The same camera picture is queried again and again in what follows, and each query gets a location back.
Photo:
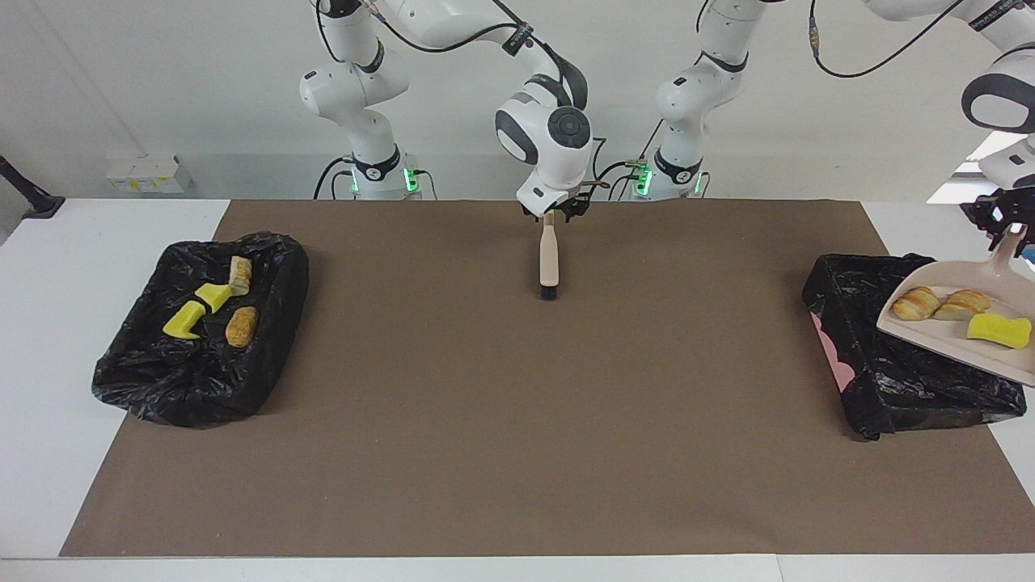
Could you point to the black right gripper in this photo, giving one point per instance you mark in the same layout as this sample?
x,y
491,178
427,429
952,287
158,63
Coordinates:
x,y
566,204

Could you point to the yellow sponge piece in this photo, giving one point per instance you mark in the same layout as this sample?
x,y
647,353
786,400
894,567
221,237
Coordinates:
x,y
999,331
184,322
214,296

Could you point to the brown table mat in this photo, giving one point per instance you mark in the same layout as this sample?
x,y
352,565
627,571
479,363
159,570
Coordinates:
x,y
485,493

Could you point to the striped croissant piece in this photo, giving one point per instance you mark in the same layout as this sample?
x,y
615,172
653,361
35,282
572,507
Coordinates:
x,y
916,304
964,303
239,275

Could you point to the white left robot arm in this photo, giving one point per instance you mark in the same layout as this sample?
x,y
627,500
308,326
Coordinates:
x,y
703,89

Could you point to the beige plastic dustpan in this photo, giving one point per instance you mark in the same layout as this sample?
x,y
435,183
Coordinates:
x,y
930,335

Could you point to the blue plastic item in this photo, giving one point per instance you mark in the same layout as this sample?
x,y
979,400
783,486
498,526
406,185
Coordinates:
x,y
1030,257

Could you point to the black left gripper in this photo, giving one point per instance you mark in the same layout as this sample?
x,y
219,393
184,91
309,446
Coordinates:
x,y
1015,200

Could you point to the white wall socket box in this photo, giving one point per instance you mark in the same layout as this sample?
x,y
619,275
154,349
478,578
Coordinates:
x,y
145,175

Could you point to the beige hand brush black bristles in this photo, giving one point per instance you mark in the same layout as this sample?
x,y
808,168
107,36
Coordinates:
x,y
550,259

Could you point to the black plastic trash bag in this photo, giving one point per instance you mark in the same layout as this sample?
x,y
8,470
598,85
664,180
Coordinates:
x,y
906,388
202,380

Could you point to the pink plastic bin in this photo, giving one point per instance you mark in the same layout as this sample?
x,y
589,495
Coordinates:
x,y
831,347

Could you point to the brown fried nugget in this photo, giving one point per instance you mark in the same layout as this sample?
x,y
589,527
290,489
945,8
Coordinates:
x,y
241,326

